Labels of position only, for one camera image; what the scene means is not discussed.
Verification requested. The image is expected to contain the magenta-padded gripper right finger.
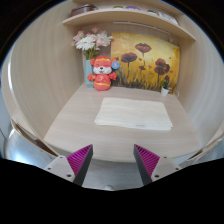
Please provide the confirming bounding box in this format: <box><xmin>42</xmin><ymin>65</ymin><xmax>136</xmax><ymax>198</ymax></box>
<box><xmin>133</xmin><ymin>143</ymin><xmax>183</xmax><ymax>187</ymax></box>

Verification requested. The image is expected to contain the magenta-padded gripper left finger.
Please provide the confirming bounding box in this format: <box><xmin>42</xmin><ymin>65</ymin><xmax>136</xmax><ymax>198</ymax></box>
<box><xmin>43</xmin><ymin>143</ymin><xmax>94</xmax><ymax>187</ymax></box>

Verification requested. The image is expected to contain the cream white towel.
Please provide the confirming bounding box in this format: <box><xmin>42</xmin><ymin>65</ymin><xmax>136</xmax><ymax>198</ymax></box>
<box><xmin>94</xmin><ymin>96</ymin><xmax>174</xmax><ymax>131</ymax></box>

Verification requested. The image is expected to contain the small plant in white pot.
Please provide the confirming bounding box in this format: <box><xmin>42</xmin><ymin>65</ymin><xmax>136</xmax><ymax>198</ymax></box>
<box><xmin>160</xmin><ymin>78</ymin><xmax>171</xmax><ymax>98</ymax></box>

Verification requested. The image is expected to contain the red plush toy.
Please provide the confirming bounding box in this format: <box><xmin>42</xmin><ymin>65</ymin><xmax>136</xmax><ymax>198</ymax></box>
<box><xmin>87</xmin><ymin>55</ymin><xmax>120</xmax><ymax>92</ymax></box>

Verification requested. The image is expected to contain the light blue vase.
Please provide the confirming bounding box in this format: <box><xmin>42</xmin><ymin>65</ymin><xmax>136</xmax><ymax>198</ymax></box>
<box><xmin>83</xmin><ymin>59</ymin><xmax>95</xmax><ymax>89</ymax></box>

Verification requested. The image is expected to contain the yellow poppy painting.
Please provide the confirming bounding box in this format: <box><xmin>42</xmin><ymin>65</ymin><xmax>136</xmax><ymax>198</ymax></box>
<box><xmin>109</xmin><ymin>31</ymin><xmax>181</xmax><ymax>94</ymax></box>

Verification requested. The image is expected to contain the pink and white flower bouquet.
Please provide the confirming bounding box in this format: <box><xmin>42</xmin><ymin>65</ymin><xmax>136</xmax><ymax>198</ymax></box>
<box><xmin>71</xmin><ymin>25</ymin><xmax>115</xmax><ymax>61</ymax></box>

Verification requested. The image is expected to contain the wooden shelf with items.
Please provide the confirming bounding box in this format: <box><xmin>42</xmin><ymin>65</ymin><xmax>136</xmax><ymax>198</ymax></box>
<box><xmin>62</xmin><ymin>0</ymin><xmax>198</xmax><ymax>42</ymax></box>

